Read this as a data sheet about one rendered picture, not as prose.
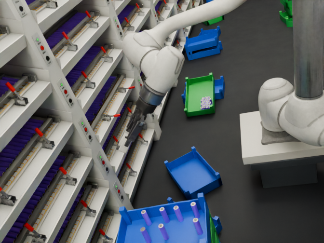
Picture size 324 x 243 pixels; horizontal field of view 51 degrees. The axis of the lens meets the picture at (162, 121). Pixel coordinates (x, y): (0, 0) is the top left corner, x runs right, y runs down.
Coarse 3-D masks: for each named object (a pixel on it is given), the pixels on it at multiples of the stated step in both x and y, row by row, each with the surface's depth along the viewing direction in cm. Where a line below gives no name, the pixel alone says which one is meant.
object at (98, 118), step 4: (120, 80) 197; (116, 84) 193; (120, 84) 196; (116, 88) 190; (112, 92) 187; (116, 92) 189; (108, 96) 183; (112, 96) 185; (116, 96) 186; (108, 100) 180; (112, 100) 183; (104, 104) 177; (108, 104) 180; (104, 108) 174; (100, 112) 172; (96, 116) 169; (100, 116) 170; (96, 120) 166; (92, 124) 164; (96, 124) 166; (100, 124) 166; (92, 128) 161; (96, 128) 163
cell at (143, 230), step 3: (141, 228) 110; (144, 228) 110; (141, 231) 109; (144, 231) 109; (144, 234) 110; (147, 234) 110; (144, 237) 111; (147, 237) 111; (147, 240) 111; (150, 240) 112
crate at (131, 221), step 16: (144, 208) 119; (208, 208) 117; (128, 224) 122; (144, 224) 120; (176, 224) 115; (192, 224) 113; (208, 224) 109; (128, 240) 116; (144, 240) 114; (160, 240) 112; (176, 240) 110; (192, 240) 108; (208, 240) 102
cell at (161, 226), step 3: (159, 225) 109; (162, 225) 109; (159, 228) 108; (162, 228) 108; (162, 231) 109; (165, 231) 110; (162, 234) 110; (165, 234) 110; (165, 237) 110; (168, 237) 111
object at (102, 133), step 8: (112, 72) 204; (120, 72) 203; (128, 72) 202; (128, 80) 202; (120, 96) 188; (112, 104) 182; (120, 104) 182; (112, 112) 176; (112, 120) 172; (104, 128) 166; (96, 136) 155; (104, 136) 162
